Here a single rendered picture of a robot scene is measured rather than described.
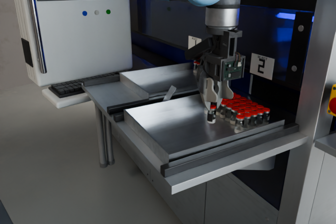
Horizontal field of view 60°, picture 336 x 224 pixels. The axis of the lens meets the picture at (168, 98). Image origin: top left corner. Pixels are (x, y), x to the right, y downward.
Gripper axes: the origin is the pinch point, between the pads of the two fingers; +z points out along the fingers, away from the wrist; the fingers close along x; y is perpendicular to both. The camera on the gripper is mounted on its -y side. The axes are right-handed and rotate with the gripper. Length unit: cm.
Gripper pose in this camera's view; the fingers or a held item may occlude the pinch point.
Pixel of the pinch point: (211, 103)
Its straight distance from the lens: 77.4
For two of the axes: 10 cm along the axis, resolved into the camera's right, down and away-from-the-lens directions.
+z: 0.0, 9.3, 3.7
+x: 8.8, -1.7, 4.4
